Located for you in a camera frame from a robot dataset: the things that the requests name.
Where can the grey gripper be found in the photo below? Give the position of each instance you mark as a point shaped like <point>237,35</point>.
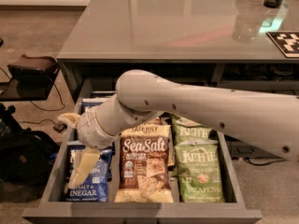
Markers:
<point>90,131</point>

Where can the blue kettle chip bag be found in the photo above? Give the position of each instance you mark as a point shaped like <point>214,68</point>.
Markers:
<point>87,103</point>
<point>94,188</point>

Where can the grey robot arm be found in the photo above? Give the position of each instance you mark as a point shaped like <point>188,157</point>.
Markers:
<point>267,121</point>

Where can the rear blue chip bag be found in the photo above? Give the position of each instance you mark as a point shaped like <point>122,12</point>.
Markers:
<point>96,94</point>

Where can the black bag on floor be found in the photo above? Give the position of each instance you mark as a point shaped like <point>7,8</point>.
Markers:
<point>26,156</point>

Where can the front brown Sea Salt bag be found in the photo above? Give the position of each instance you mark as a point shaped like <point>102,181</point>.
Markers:
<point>144,154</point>

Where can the brown sea salt bag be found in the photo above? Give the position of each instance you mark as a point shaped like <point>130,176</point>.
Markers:
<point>155,121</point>
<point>144,154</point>

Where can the open grey top drawer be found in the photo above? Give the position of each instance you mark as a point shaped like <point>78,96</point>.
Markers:
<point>52,210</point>

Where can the rear brown Sea Salt bag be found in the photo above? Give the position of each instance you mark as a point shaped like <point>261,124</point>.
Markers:
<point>155,121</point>

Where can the front green jalapeno chip bag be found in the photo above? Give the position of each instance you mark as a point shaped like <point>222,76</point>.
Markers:
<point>198,171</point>

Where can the grey counter cabinet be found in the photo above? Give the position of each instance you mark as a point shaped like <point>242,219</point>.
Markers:
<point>188,41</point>

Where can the black power adapter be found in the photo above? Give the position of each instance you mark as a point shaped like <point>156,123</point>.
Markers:
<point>59,127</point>

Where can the black device on stand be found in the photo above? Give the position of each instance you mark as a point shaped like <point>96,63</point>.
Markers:
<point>32,79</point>

